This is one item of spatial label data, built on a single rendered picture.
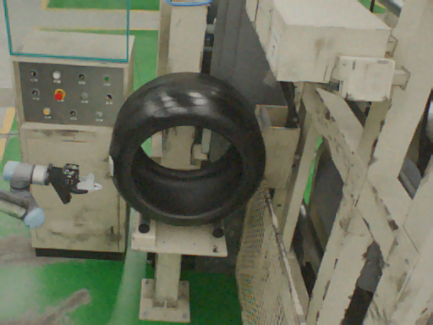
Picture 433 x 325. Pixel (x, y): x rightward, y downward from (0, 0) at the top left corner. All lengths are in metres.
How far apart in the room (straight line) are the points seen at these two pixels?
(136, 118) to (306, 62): 0.60
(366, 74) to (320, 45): 0.13
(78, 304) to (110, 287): 0.20
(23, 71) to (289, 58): 1.47
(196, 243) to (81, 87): 0.94
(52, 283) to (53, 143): 0.84
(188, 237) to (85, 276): 1.08
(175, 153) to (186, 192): 0.18
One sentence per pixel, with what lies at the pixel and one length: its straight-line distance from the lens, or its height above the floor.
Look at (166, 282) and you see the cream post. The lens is 2.55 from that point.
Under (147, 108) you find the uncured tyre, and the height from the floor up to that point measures 1.39.
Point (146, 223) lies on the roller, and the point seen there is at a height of 0.92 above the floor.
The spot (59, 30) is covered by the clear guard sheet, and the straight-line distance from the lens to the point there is 2.21.
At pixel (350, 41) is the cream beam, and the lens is 1.22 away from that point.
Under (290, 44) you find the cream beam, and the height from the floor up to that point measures 1.73.
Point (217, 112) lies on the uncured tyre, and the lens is 1.52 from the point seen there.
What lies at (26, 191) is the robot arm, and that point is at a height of 0.98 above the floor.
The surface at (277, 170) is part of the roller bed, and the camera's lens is 2.03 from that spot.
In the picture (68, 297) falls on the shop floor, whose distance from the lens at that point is 2.77.
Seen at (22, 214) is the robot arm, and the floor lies 0.99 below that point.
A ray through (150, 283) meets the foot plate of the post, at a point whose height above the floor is 0.01.
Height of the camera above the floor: 2.11
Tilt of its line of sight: 31 degrees down
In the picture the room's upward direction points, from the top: 3 degrees clockwise
